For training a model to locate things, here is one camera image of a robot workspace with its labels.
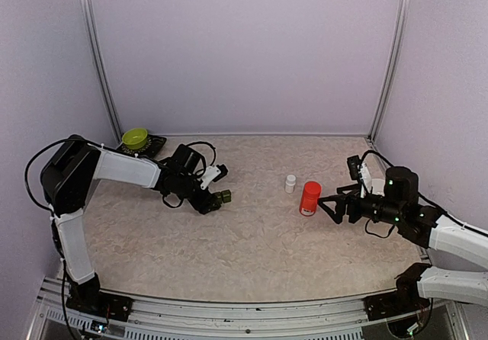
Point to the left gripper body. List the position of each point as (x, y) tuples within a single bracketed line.
[(201, 204)]

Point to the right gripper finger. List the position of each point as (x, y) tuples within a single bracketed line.
[(337, 213), (349, 190)]

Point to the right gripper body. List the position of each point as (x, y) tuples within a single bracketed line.
[(357, 213)]

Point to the green pill organizer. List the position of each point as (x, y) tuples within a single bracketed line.
[(227, 196)]

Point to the red pill bottle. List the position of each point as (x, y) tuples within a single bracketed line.
[(310, 195)]

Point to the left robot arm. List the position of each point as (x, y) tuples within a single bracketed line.
[(64, 177)]

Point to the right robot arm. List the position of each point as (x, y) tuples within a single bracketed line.
[(427, 226)]

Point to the white bowl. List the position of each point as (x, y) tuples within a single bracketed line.
[(376, 186)]

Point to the small white pill bottle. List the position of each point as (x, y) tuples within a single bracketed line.
[(290, 183)]

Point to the black square tray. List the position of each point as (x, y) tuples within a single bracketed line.
[(151, 149)]

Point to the lime green bowl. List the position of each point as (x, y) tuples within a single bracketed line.
[(135, 138)]

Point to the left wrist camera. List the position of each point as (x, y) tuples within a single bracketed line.
[(213, 173)]

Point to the front aluminium rail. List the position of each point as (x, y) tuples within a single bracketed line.
[(157, 318)]

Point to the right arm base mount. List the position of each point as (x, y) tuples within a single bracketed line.
[(391, 304)]

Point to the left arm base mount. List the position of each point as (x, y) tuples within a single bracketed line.
[(105, 305)]

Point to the right aluminium frame post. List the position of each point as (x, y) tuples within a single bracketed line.
[(393, 60)]

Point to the aluminium frame post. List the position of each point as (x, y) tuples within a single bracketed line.
[(96, 53), (393, 60)]

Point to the left aluminium frame post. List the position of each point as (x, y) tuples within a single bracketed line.
[(96, 53)]

